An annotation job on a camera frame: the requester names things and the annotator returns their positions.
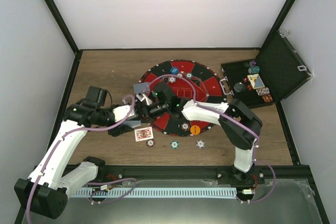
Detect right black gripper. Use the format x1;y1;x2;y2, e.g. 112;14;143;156
134;101;170;123

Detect face-down blue playing card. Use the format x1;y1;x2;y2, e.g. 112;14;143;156
133;82;151;94

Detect face-up queen playing card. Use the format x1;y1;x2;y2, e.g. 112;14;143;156
134;127;154;142

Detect blue round blind button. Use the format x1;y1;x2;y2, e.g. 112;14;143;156
170;67;179;74

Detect red black chip stack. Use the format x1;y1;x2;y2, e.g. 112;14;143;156
146;140;154;147

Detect green blue chip stack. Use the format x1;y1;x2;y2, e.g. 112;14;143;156
170;141;179;149

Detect purple white chip stack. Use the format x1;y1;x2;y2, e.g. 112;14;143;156
196;140;205;148

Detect grey playing card deck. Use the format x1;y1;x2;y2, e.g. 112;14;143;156
123;120;141;128

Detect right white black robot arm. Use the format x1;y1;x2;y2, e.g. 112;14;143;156
149;82;262;184

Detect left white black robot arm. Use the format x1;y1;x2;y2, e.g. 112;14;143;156
14;86;153;223

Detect round red black poker mat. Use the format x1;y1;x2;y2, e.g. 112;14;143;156
139;60;226;137

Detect orange round blind button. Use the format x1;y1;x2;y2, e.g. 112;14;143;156
190;125;201;135

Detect black round puck in case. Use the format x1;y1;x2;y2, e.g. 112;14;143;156
234;82;246;92

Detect card deck in case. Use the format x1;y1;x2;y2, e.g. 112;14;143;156
247;73;265;89

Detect teal chips in case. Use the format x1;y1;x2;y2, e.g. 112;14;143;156
248;66;260;74

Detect orange chips in case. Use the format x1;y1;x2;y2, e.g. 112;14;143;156
262;94;273;103

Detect black poker chip case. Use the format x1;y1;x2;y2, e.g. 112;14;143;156
221;31;312;109

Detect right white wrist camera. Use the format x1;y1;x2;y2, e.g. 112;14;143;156
135;93;153;105

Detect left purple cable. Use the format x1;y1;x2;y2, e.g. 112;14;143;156
25;94;137;224

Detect purple cable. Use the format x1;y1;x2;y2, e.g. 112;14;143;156
25;94;137;224
146;74;260;143

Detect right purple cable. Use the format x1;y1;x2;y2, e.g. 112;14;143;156
146;74;260;143

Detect light blue slotted cable duct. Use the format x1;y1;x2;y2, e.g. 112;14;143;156
73;187;237;199

